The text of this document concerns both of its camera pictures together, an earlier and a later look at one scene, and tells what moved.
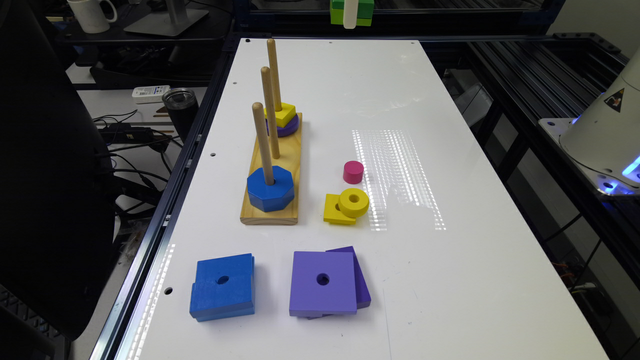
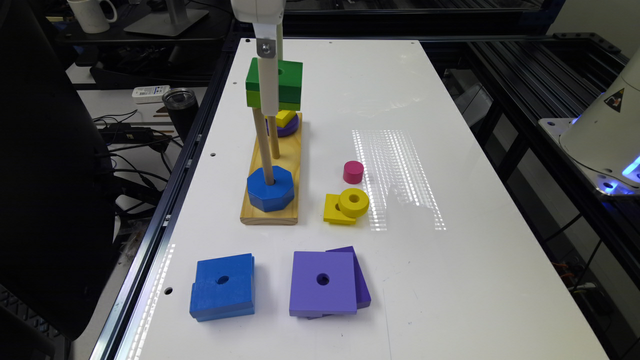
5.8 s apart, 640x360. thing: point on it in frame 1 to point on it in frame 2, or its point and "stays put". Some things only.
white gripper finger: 350,13 to 266,16
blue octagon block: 267,198 stays put
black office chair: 58,223 stays put
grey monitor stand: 170,21 stays put
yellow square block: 333,213 stays put
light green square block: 337,18 to 288,99
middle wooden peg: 272,138 stays put
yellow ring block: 354,202 stays put
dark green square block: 365,9 to 290,80
